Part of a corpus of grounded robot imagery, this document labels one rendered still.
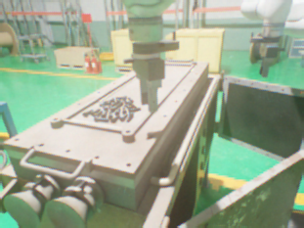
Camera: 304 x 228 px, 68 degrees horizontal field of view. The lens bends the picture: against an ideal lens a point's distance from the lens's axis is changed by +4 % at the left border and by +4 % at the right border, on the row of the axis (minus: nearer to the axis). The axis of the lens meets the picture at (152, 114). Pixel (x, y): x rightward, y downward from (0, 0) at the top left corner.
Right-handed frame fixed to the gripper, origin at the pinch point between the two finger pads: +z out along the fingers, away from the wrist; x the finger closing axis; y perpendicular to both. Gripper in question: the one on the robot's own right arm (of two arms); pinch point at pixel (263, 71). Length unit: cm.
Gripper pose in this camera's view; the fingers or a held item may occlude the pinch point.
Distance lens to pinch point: 129.8
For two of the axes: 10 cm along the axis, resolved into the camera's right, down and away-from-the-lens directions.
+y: 9.8, 0.6, -2.0
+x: 2.1, -4.3, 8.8
